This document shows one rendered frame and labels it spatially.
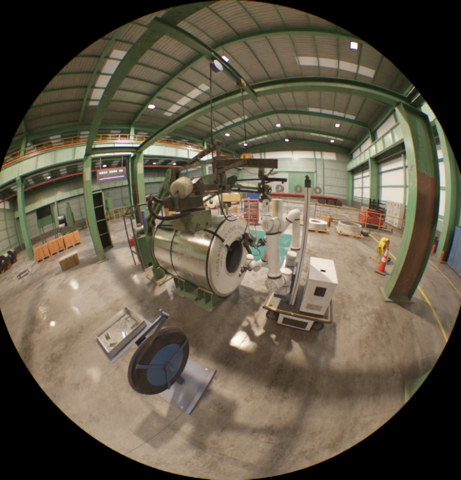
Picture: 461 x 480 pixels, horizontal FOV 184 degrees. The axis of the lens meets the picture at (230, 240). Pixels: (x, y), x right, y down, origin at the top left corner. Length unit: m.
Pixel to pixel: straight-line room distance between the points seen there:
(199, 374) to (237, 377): 0.41
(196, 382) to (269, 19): 13.48
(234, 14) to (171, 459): 13.68
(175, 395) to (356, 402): 1.87
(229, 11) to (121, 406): 13.51
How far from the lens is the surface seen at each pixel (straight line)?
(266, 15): 11.78
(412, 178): 3.29
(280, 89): 3.21
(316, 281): 1.61
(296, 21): 12.00
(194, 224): 0.85
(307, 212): 1.46
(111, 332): 1.08
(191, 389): 1.77
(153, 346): 0.99
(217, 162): 1.14
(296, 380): 1.83
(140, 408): 1.96
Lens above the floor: 1.69
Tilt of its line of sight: 19 degrees down
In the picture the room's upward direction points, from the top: 3 degrees counter-clockwise
